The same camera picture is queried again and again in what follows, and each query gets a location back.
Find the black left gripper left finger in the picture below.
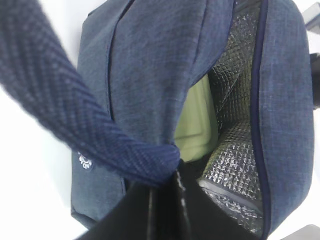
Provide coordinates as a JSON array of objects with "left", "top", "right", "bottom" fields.
[{"left": 78, "top": 178, "right": 175, "bottom": 240}]

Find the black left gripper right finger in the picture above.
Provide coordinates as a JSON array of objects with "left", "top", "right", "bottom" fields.
[{"left": 174, "top": 160, "right": 259, "bottom": 240}]

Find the green lid glass container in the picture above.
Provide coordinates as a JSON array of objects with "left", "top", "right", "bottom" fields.
[{"left": 174, "top": 75, "right": 218, "bottom": 162}]

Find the dark blue lunch bag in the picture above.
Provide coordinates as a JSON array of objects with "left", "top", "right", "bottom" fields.
[{"left": 0, "top": 0, "right": 314, "bottom": 240}]

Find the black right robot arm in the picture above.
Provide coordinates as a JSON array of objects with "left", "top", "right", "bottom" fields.
[{"left": 302, "top": 2, "right": 320, "bottom": 110}]

